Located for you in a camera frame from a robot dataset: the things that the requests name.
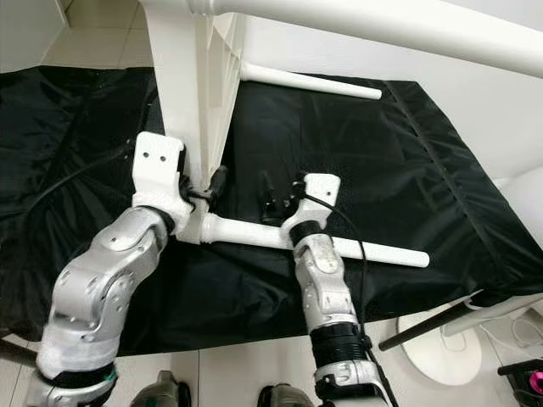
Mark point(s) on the white tapered plastic table leg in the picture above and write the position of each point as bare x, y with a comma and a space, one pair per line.
390, 30
237, 233
305, 82

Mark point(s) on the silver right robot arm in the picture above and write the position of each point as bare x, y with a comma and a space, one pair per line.
331, 288

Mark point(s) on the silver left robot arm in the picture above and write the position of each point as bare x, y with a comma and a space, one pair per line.
102, 288

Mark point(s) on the black table cloth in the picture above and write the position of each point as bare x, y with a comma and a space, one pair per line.
433, 170

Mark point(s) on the grey robot right foot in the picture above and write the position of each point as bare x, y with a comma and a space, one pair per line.
284, 397

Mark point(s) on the grey robot foot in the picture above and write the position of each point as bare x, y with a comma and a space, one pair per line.
165, 390
284, 397

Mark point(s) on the grey robot left foot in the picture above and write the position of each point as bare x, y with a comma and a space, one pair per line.
165, 390

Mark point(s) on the white round stand base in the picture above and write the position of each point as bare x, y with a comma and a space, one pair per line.
450, 348

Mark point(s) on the black plastic box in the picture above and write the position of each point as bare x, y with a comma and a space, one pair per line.
526, 377

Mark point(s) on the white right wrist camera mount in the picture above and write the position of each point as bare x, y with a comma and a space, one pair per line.
318, 195

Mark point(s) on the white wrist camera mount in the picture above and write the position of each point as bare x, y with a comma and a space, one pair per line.
318, 195
161, 170

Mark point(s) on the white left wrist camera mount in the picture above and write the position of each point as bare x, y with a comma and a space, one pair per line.
161, 170

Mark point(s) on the black metal frame bar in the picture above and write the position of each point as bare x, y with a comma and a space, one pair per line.
17, 349
424, 326

